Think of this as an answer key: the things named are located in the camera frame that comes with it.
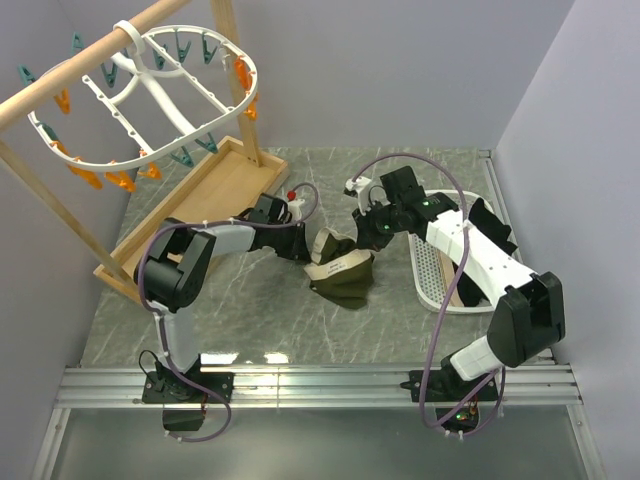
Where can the olive green underwear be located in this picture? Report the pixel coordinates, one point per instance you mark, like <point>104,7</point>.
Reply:
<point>339,271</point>

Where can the beige garment in basket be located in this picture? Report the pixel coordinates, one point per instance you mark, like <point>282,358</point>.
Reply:
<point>448,274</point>

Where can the white plastic laundry basket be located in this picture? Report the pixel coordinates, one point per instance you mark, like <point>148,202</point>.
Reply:
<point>427,273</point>

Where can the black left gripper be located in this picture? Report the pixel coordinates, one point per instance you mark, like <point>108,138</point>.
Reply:
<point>298,250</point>

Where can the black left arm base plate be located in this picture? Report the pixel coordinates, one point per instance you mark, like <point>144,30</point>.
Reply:
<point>166,388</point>

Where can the orange clothes peg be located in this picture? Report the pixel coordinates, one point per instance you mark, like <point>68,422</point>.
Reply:
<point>59,146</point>
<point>150,171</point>
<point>122,180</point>
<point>242,74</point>
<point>63,101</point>
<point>88,176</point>
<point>251,111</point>

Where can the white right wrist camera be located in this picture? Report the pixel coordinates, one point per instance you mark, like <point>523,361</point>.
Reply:
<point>360,189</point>

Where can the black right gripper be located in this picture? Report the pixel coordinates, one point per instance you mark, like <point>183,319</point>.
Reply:
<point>367,237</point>

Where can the aluminium mounting rail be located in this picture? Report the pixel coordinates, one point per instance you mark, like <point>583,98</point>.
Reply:
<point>324,386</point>

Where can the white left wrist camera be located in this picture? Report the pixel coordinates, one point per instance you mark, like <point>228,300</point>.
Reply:
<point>294,206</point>

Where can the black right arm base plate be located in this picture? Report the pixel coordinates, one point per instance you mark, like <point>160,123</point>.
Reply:
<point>444,388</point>

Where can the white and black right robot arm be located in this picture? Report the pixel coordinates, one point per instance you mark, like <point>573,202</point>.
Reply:
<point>528,308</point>

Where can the wooden drying rack stand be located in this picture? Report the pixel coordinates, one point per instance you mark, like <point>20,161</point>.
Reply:
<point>160,111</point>

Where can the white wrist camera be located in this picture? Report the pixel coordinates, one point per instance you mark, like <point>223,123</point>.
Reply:
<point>294,206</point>
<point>360,189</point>

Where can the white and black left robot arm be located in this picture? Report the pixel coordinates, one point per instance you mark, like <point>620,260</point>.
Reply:
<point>171,273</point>

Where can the teal clothes peg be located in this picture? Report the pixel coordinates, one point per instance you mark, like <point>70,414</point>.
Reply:
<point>207,53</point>
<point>26,76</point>
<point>209,145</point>
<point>50,133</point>
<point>183,157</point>
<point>159,59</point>
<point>109,73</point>
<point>182,48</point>
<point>77,44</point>

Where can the black garment in basket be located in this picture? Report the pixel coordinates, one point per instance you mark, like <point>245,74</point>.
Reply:
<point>496,231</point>

